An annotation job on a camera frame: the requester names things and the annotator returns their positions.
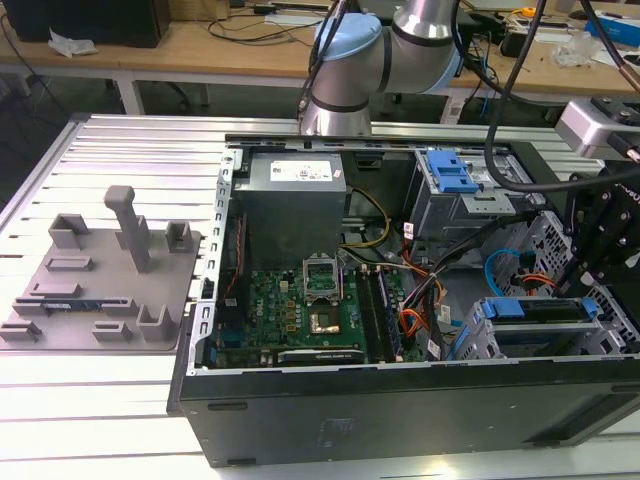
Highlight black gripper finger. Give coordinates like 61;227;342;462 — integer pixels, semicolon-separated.
553;172;615;300
593;249;640;287

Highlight orange black disk power wire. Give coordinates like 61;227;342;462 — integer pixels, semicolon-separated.
514;269;559;301

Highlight hard disk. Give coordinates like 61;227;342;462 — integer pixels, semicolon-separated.
480;296;600;347

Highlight metal disk bay cage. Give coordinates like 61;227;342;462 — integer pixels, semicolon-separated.
449;209;640;362

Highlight black RAM slot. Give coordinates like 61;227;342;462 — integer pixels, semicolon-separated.
355;267;384;364

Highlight metal optical drive cage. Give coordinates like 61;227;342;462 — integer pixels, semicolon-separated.
407;148;546;242

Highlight blue plastic drive latch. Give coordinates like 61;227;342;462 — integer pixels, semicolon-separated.
427;149;480;194

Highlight wooden desk with clutter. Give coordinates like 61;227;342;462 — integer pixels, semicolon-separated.
449;0;640;121

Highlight clear plastic bag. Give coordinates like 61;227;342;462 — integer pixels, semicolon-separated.
551;30;610;67

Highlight white label tag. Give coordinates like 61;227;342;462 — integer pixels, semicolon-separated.
442;93;466;124

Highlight blue cardboard box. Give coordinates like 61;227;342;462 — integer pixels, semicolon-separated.
584;10;640;49

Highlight small black device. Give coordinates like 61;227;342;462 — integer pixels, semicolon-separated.
499;28;534;59

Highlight RAM stick with blue labels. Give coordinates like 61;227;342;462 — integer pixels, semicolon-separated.
375;269;404;364

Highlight black open PC case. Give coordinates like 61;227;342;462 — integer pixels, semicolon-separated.
167;132;640;469

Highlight CPU socket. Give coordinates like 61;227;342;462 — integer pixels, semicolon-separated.
308;309;342;335

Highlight black graphics card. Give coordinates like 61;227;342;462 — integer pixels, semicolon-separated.
277;348;365;367

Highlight grey power supply unit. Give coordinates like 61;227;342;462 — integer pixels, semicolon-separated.
233;152;348;272

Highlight green motherboard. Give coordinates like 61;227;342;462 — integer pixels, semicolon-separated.
219;267;426;366

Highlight grey parts rack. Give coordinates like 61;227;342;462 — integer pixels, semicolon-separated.
0;185;204;354

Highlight green RAM stick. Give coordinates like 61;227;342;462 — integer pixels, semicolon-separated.
42;300;99;314

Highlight black box on desk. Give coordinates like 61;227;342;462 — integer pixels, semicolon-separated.
3;0;171;49

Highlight crumpled white plastic sheet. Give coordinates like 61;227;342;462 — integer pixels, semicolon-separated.
47;28;99;58

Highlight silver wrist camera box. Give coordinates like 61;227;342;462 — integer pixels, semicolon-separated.
554;97;640;162

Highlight blue disk data wire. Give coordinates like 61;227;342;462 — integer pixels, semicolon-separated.
482;248;532;302

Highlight thick black camera cable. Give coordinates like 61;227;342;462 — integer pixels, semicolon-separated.
484;0;574;194

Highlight thick black sleeved cable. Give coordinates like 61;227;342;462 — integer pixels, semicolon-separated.
403;209;542;321

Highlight black cable copper end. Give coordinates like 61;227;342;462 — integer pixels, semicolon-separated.
579;0;640;94

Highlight hanging blue cable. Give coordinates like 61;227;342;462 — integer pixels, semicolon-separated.
475;39;501;120

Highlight orange red wire bundle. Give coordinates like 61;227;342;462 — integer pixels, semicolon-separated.
398;278;450;352

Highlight yellow black power wire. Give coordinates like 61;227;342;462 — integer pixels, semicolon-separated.
338;186;393;249

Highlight metal socket cover frame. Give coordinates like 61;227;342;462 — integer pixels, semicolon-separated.
303;255;341;302

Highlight black arm base cable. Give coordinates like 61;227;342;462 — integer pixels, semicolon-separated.
298;0;352;119

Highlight thin red wire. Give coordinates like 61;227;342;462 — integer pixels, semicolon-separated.
223;213;250;302

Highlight black cables on desk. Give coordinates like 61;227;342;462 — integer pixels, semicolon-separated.
207;13;321;47

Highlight wooden desk white frame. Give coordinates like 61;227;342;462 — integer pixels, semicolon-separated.
0;0;321;117

